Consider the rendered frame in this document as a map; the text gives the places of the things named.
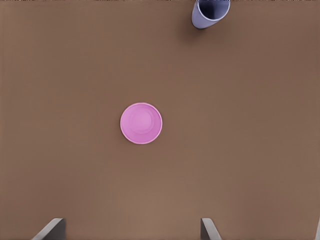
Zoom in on pink bowl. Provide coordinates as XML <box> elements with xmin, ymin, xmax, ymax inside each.
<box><xmin>119</xmin><ymin>101</ymin><xmax>164</xmax><ymax>146</ymax></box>

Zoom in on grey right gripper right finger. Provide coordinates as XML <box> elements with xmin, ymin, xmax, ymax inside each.
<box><xmin>200</xmin><ymin>217</ymin><xmax>223</xmax><ymax>240</ymax></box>

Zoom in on blue bowl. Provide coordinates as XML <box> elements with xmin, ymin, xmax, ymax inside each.
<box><xmin>191</xmin><ymin>0</ymin><xmax>231</xmax><ymax>30</ymax></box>

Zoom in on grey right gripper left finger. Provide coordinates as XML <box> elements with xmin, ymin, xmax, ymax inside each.
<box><xmin>30</xmin><ymin>217</ymin><xmax>67</xmax><ymax>240</ymax></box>

